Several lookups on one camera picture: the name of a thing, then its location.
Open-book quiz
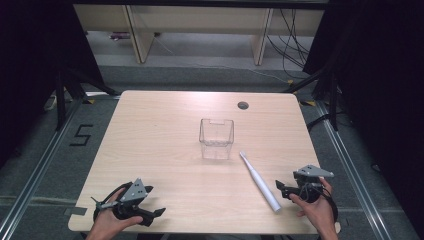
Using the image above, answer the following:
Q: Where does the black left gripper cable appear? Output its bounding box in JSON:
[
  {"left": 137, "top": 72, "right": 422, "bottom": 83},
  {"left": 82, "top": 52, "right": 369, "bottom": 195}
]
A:
[{"left": 92, "top": 181, "right": 134, "bottom": 223}]

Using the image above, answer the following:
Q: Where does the black curtain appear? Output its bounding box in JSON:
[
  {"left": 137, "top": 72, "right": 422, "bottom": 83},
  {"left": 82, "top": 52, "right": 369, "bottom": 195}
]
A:
[
  {"left": 302, "top": 0, "right": 424, "bottom": 231},
  {"left": 0, "top": 0, "right": 105, "bottom": 168}
]

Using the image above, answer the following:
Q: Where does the silver floor rail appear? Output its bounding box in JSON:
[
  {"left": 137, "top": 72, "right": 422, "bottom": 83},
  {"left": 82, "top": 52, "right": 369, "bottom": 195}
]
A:
[
  {"left": 0, "top": 99, "right": 84, "bottom": 240},
  {"left": 314, "top": 101, "right": 394, "bottom": 240}
]

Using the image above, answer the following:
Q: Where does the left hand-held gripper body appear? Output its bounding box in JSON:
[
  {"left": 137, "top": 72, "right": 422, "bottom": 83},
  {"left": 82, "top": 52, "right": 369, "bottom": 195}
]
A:
[{"left": 98, "top": 177, "right": 155, "bottom": 228}]

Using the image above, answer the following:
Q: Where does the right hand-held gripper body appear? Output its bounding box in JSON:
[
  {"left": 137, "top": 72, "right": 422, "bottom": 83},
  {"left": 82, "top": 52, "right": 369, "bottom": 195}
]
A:
[{"left": 288, "top": 164, "right": 336, "bottom": 204}]

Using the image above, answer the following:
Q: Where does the beige wooden shelf unit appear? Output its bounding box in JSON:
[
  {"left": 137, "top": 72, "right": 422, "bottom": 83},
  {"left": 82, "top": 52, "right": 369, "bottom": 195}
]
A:
[{"left": 73, "top": 3, "right": 326, "bottom": 67}]

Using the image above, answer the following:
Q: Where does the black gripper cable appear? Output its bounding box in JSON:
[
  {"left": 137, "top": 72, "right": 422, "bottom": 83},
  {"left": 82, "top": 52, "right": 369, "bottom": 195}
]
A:
[
  {"left": 319, "top": 181, "right": 340, "bottom": 224},
  {"left": 92, "top": 181, "right": 134, "bottom": 223}
]

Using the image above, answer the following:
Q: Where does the black metal stand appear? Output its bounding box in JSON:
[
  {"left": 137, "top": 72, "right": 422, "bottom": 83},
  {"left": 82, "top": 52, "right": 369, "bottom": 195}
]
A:
[
  {"left": 54, "top": 68, "right": 121, "bottom": 132},
  {"left": 283, "top": 66, "right": 340, "bottom": 132}
]

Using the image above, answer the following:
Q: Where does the person's right hand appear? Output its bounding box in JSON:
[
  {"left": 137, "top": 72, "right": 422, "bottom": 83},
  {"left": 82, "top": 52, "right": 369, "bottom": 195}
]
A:
[{"left": 288, "top": 176, "right": 338, "bottom": 232}]

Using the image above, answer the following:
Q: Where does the grey tape strip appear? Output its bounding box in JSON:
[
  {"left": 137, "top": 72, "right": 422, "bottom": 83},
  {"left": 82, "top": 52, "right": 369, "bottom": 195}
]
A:
[{"left": 63, "top": 206, "right": 88, "bottom": 217}]

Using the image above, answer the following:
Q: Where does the person's left hand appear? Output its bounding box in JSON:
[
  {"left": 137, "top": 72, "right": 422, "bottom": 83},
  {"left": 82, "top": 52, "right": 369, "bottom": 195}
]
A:
[{"left": 89, "top": 188, "right": 145, "bottom": 236}]

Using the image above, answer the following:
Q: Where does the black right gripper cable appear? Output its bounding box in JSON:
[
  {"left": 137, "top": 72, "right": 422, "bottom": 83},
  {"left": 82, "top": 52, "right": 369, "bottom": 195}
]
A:
[{"left": 319, "top": 181, "right": 340, "bottom": 224}]

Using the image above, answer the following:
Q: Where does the dark small item under shelf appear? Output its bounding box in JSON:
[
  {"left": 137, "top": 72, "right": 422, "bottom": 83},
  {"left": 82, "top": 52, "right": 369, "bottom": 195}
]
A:
[{"left": 109, "top": 31, "right": 132, "bottom": 41}]

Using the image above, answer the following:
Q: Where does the bundle of black cables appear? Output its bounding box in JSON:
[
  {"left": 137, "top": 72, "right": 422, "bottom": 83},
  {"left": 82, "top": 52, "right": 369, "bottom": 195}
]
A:
[{"left": 265, "top": 8, "right": 311, "bottom": 80}]

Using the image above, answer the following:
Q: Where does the clear plastic container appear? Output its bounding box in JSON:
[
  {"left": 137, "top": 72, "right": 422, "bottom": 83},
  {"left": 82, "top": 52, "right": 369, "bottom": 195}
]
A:
[{"left": 198, "top": 118, "right": 235, "bottom": 161}]

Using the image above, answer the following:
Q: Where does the white electric toothbrush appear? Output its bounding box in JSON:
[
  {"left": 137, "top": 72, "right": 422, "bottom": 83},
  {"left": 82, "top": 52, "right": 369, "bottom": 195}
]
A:
[{"left": 238, "top": 150, "right": 283, "bottom": 214}]

